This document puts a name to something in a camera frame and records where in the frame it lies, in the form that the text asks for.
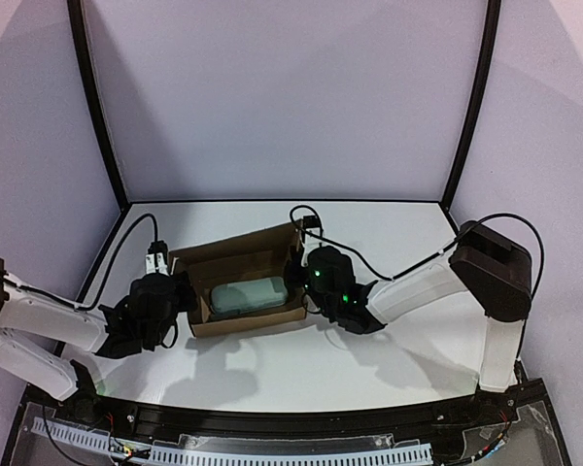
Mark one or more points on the black front frame rail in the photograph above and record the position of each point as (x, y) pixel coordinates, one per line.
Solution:
(145, 421)

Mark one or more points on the left black frame post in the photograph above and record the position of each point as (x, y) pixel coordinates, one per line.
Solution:
(77, 21)

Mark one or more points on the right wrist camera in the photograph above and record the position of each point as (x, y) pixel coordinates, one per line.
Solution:
(312, 232)

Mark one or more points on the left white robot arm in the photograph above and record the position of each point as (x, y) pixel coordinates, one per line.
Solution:
(140, 321)

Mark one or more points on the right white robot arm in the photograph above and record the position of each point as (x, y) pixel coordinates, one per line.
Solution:
(494, 270)

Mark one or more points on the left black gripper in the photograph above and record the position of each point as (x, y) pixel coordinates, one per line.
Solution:
(181, 292)

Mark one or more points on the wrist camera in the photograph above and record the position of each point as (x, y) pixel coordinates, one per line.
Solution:
(312, 232)
(156, 259)

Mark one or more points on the white slotted cable duct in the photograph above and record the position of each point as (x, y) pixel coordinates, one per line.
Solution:
(203, 450)

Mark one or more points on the pale green glasses case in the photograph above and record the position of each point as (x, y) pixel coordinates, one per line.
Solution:
(233, 299)

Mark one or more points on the right black frame post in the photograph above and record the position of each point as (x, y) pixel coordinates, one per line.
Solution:
(474, 106)

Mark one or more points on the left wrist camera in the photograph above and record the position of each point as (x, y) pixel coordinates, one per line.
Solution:
(156, 259)

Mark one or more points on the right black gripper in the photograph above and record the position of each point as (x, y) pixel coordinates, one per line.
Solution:
(300, 276)

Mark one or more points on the brown cardboard box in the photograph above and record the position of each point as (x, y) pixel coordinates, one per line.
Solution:
(252, 256)

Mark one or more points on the black frame post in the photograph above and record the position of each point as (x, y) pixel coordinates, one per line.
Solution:
(474, 106)
(77, 21)

